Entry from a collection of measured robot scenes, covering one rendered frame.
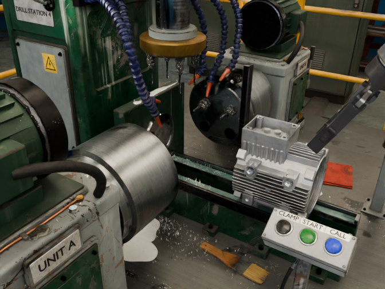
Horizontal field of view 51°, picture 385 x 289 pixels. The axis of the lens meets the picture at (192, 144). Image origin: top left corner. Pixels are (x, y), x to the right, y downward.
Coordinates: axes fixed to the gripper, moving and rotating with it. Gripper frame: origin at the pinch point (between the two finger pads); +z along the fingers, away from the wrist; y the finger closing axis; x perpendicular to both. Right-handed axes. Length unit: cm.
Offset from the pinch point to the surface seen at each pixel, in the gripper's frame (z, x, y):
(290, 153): 11.9, -2.3, -3.2
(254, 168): 17.6, -6.4, 3.8
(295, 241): 10.3, 9.2, 21.7
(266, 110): 28, -17, -39
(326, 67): 111, -24, -313
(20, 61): 40, -78, 12
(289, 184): 14.5, 2.1, 3.3
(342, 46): 85, -25, -314
